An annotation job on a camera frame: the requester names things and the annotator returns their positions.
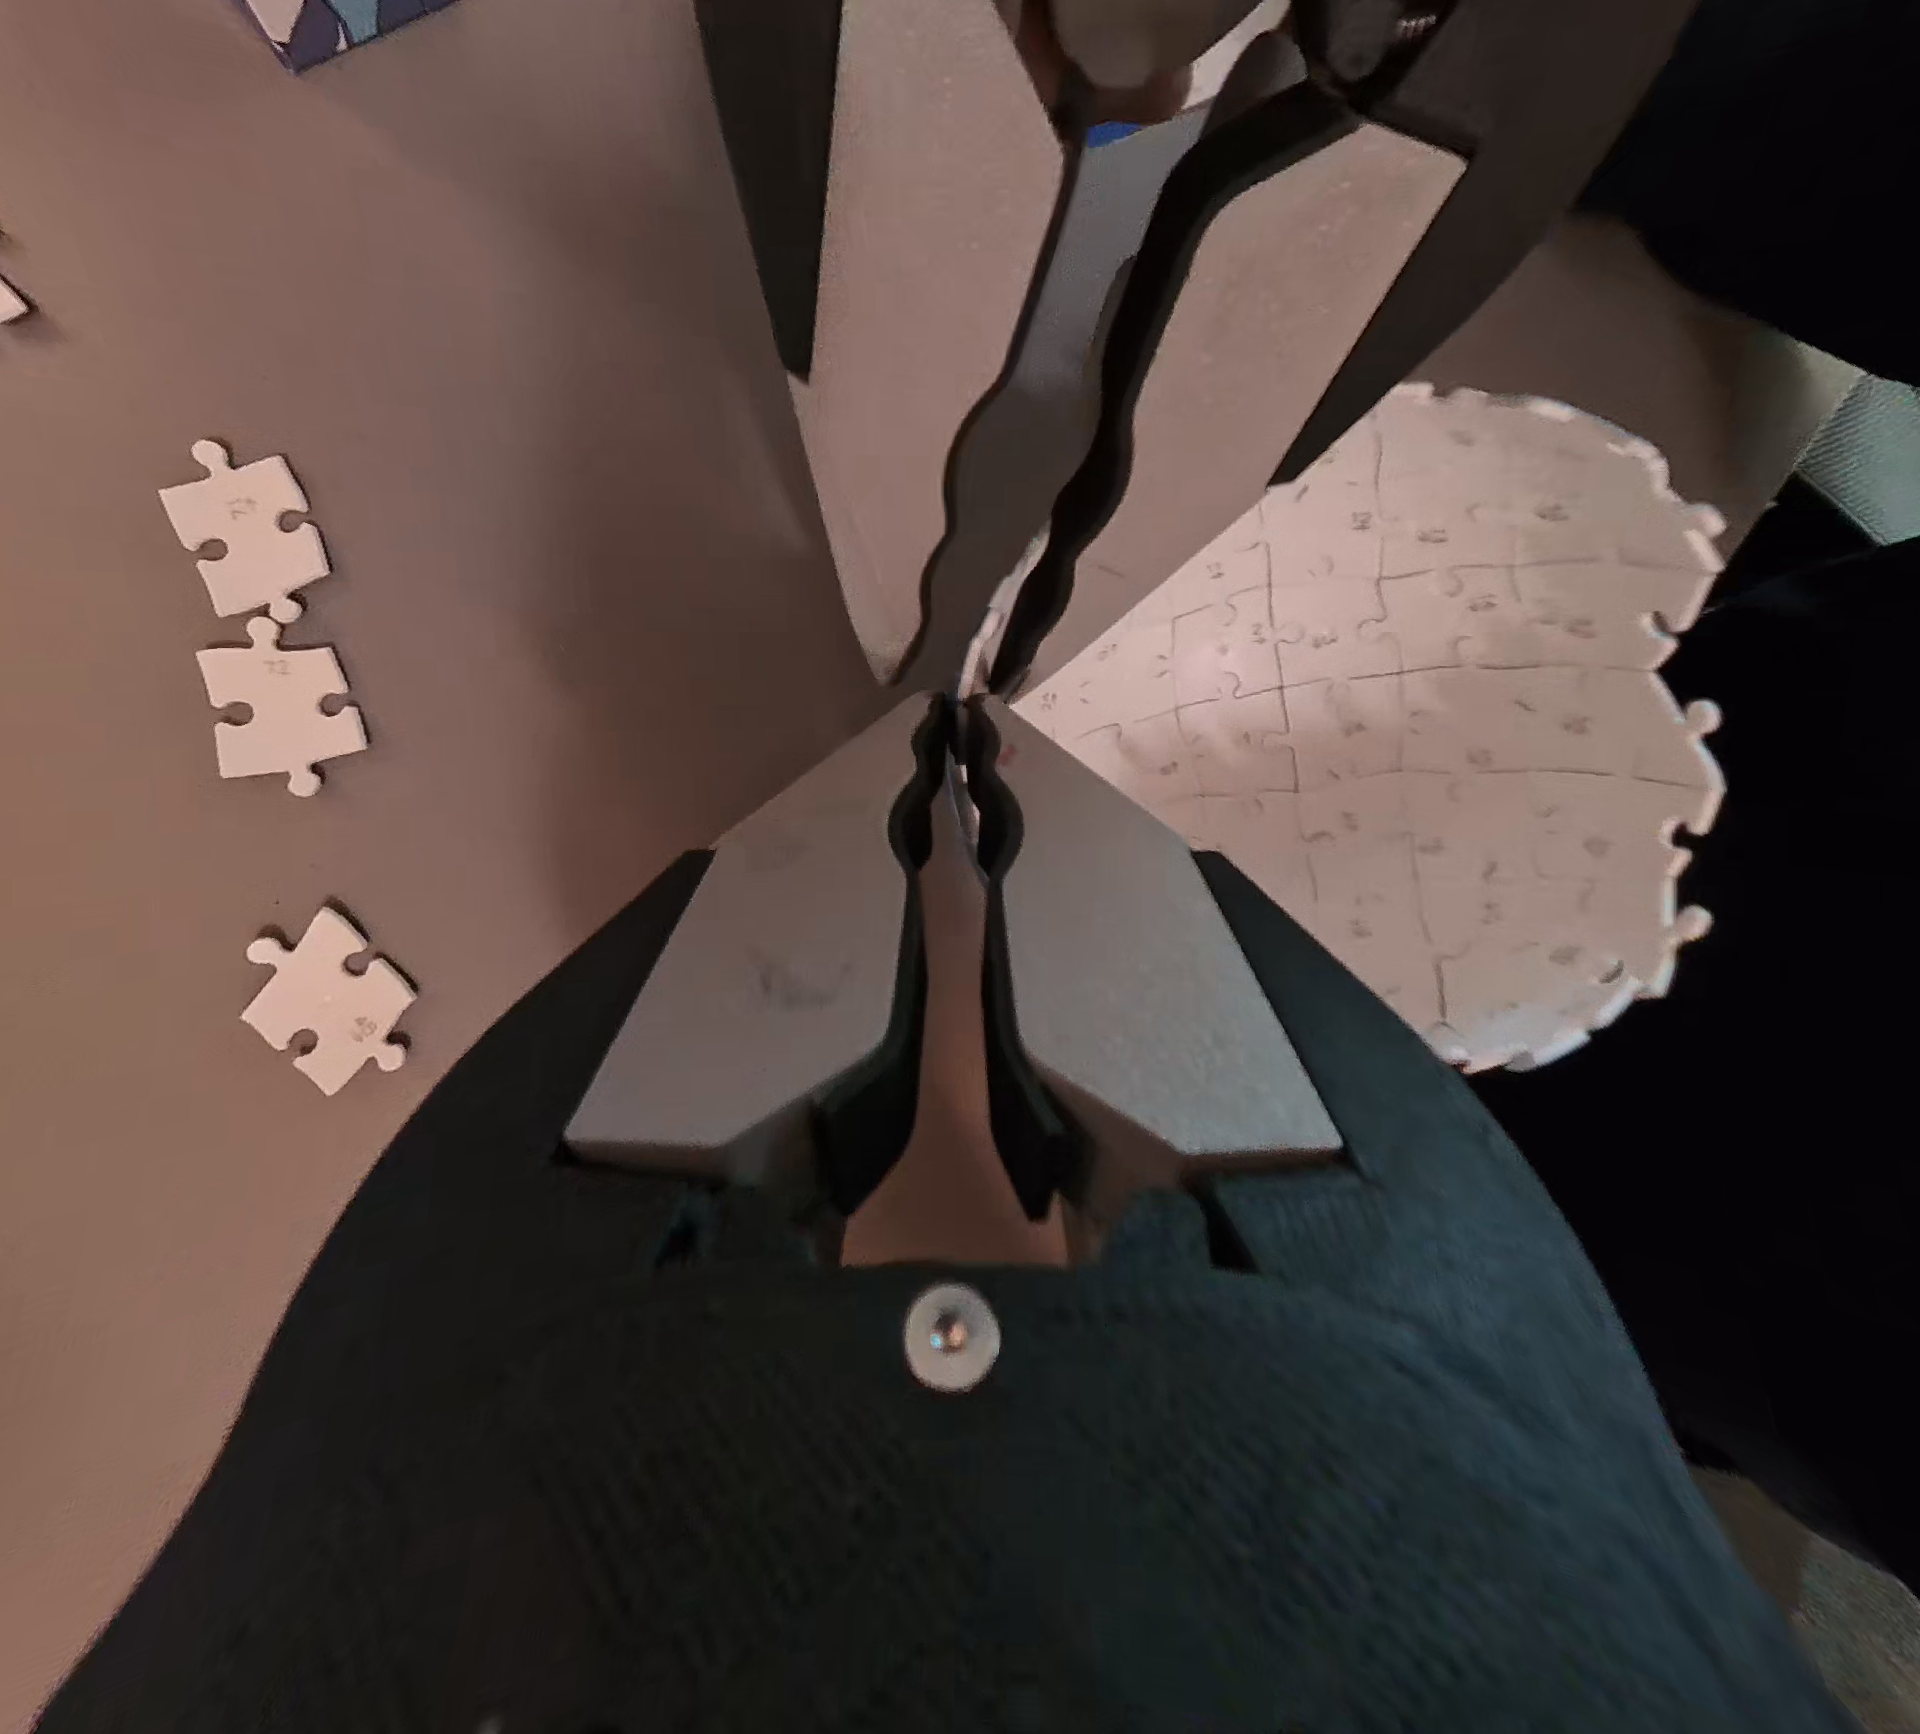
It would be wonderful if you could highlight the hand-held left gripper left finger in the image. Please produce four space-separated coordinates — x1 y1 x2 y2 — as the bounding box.
564 692 952 1226

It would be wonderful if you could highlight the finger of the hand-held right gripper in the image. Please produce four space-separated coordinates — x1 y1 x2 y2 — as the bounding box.
808 0 1085 693
982 83 1474 696

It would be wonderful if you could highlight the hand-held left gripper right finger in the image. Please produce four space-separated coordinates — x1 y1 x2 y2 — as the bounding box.
957 692 1343 1219

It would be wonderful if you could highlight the partly built white puzzle ball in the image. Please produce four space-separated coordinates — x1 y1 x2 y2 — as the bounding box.
957 381 1732 1073

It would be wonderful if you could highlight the grey strap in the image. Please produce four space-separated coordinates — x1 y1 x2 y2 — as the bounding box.
1794 371 1920 550

